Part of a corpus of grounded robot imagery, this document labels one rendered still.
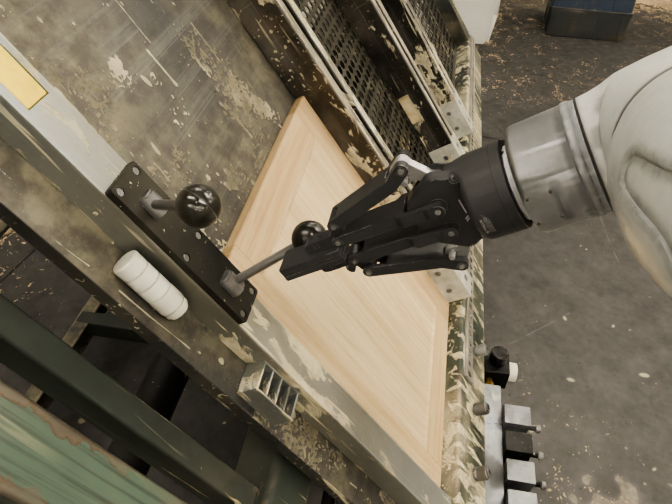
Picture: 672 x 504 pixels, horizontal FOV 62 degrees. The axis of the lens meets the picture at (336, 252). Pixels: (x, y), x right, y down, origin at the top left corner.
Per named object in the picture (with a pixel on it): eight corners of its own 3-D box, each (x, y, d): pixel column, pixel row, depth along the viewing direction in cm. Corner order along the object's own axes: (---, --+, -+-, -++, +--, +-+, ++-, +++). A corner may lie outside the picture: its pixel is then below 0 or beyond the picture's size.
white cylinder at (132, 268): (106, 275, 54) (164, 325, 58) (126, 266, 53) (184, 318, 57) (120, 254, 56) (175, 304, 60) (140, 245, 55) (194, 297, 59)
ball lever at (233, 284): (231, 310, 61) (336, 252, 57) (208, 288, 59) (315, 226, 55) (235, 288, 64) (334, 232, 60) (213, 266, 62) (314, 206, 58)
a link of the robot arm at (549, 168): (621, 236, 41) (540, 260, 44) (602, 166, 48) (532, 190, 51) (582, 140, 37) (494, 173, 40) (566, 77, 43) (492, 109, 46)
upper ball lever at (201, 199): (148, 231, 56) (209, 239, 46) (120, 203, 54) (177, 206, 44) (174, 204, 57) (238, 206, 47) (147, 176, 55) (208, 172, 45)
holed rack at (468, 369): (470, 384, 112) (473, 383, 111) (463, 375, 110) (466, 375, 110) (473, 42, 229) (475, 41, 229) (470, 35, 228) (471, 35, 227)
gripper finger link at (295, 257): (341, 256, 52) (337, 250, 52) (282, 276, 55) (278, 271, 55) (346, 234, 54) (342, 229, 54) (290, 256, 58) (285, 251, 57)
